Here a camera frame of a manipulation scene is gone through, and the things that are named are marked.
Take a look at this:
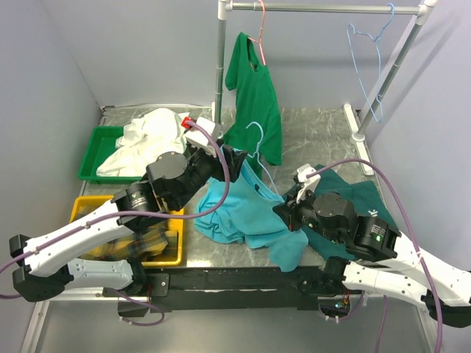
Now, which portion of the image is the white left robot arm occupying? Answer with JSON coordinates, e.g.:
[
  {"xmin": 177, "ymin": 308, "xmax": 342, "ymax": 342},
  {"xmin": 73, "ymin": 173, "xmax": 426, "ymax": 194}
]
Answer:
[{"xmin": 9, "ymin": 145, "xmax": 247, "ymax": 302}]

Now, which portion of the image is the white shirt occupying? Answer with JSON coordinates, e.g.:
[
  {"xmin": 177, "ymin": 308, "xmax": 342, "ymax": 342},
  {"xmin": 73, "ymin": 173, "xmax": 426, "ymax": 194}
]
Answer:
[{"xmin": 96, "ymin": 108, "xmax": 187, "ymax": 177}]

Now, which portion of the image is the light blue t shirt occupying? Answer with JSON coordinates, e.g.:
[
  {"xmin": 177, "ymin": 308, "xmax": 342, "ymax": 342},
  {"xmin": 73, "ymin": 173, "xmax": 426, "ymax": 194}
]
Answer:
[{"xmin": 194, "ymin": 162, "xmax": 308, "ymax": 272}]

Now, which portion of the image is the dark teal garment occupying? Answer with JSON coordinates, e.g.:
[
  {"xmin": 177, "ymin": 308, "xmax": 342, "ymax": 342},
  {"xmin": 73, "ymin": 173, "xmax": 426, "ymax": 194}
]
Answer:
[{"xmin": 284, "ymin": 170, "xmax": 400, "ymax": 262}]

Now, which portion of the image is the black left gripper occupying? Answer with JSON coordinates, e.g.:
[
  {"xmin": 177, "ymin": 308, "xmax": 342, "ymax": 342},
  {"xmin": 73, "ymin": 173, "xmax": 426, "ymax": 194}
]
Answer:
[{"xmin": 172, "ymin": 139, "xmax": 247, "ymax": 210}]

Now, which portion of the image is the yellow plaid cloth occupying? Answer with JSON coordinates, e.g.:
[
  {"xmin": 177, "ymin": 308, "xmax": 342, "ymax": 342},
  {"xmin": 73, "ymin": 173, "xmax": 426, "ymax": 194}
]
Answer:
[{"xmin": 79, "ymin": 221, "xmax": 180, "ymax": 262}]

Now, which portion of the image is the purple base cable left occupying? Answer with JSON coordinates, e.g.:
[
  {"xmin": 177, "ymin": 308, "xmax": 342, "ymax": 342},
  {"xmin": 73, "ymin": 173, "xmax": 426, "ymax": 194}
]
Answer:
[{"xmin": 105, "ymin": 288, "xmax": 166, "ymax": 327}]

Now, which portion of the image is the blue wire hanger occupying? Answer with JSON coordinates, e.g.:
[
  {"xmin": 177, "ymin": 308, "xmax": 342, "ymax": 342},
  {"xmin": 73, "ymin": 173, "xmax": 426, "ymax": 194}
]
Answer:
[
  {"xmin": 347, "ymin": 3, "xmax": 396, "ymax": 123},
  {"xmin": 246, "ymin": 121, "xmax": 280, "ymax": 196}
]

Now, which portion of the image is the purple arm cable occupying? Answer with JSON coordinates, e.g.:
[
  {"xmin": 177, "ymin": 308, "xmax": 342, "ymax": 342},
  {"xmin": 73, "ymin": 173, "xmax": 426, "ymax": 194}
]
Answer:
[
  {"xmin": 307, "ymin": 157, "xmax": 445, "ymax": 353},
  {"xmin": 0, "ymin": 121, "xmax": 232, "ymax": 299}
]

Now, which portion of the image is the yellow plastic bin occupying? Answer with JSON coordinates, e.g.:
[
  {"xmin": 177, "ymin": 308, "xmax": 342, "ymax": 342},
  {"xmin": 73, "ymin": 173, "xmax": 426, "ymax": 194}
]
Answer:
[{"xmin": 81, "ymin": 218, "xmax": 183, "ymax": 268}]

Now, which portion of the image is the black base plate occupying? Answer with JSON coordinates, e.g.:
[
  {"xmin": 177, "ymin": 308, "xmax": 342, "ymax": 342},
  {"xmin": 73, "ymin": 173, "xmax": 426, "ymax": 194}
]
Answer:
[{"xmin": 102, "ymin": 266, "xmax": 350, "ymax": 319}]

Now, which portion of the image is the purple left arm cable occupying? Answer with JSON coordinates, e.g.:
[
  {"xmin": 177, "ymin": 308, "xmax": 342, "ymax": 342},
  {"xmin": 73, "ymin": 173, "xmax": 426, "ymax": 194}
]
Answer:
[{"xmin": 0, "ymin": 121, "xmax": 232, "ymax": 299}]

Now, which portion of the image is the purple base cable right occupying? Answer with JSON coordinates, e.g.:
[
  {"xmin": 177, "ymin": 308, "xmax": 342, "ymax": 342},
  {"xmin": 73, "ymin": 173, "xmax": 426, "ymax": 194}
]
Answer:
[{"xmin": 323, "ymin": 286, "xmax": 367, "ymax": 324}]

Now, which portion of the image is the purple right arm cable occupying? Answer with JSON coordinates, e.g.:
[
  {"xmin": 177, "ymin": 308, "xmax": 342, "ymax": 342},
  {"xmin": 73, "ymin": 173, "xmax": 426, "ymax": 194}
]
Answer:
[{"xmin": 307, "ymin": 157, "xmax": 445, "ymax": 353}]

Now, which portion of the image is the green plastic tray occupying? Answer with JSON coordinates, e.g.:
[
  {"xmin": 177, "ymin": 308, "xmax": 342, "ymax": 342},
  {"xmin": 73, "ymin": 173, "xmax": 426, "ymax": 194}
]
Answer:
[{"xmin": 78, "ymin": 126, "xmax": 141, "ymax": 185}]

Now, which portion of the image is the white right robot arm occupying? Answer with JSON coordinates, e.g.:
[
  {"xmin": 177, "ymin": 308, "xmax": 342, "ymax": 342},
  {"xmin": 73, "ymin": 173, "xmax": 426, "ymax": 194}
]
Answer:
[{"xmin": 273, "ymin": 193, "xmax": 470, "ymax": 328}]

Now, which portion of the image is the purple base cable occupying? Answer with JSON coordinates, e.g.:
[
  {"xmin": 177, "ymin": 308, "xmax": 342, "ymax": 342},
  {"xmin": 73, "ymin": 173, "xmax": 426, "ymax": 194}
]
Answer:
[
  {"xmin": 105, "ymin": 288, "xmax": 166, "ymax": 327},
  {"xmin": 323, "ymin": 286, "xmax": 367, "ymax": 324}
]

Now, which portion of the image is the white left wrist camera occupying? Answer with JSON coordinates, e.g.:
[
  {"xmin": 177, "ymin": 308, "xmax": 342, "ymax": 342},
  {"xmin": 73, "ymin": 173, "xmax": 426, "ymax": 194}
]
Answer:
[{"xmin": 181, "ymin": 117, "xmax": 222, "ymax": 157}]

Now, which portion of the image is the grey white clothes rack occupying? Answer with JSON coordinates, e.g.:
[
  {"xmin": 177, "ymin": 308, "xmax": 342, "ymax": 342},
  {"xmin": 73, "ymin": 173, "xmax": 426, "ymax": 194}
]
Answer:
[{"xmin": 212, "ymin": 1, "xmax": 438, "ymax": 162}]

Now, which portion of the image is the green t shirt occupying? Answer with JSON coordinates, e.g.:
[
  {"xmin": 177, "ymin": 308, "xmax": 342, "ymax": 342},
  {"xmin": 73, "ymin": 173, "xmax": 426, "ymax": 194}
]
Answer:
[{"xmin": 224, "ymin": 32, "xmax": 283, "ymax": 165}]

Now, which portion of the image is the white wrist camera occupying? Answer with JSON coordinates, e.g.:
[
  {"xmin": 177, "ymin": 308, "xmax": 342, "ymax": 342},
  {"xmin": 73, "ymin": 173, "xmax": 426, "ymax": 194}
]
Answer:
[
  {"xmin": 293, "ymin": 163, "xmax": 321, "ymax": 204},
  {"xmin": 181, "ymin": 117, "xmax": 222, "ymax": 157}
]

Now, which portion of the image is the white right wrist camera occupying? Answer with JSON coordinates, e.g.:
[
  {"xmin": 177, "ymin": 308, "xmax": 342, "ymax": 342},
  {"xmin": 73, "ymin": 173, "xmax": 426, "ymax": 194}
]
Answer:
[{"xmin": 293, "ymin": 163, "xmax": 321, "ymax": 204}]

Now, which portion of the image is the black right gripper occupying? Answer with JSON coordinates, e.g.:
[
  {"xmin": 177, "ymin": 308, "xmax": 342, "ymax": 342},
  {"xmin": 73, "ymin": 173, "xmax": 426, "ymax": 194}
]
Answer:
[{"xmin": 272, "ymin": 185, "xmax": 343, "ymax": 244}]

